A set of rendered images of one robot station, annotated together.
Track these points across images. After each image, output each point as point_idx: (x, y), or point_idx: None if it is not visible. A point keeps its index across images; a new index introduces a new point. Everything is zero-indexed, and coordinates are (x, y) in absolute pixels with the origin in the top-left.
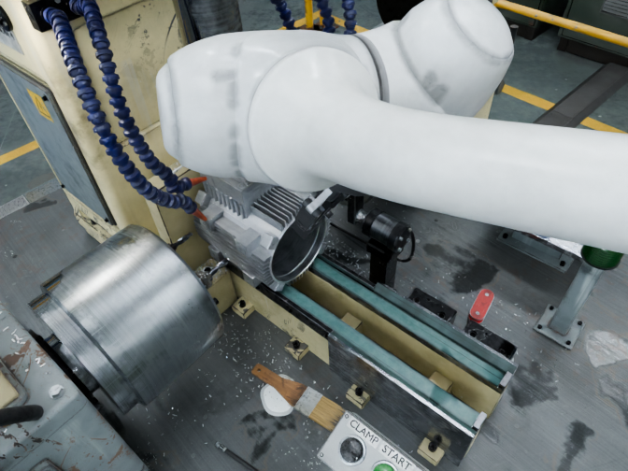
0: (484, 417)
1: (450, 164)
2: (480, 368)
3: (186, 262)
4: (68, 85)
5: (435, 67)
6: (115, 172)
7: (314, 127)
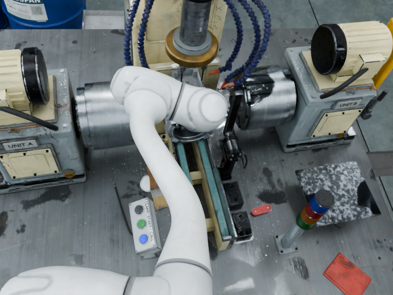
0: None
1: (139, 141)
2: (223, 227)
3: None
4: (136, 13)
5: (190, 112)
6: None
7: (132, 112)
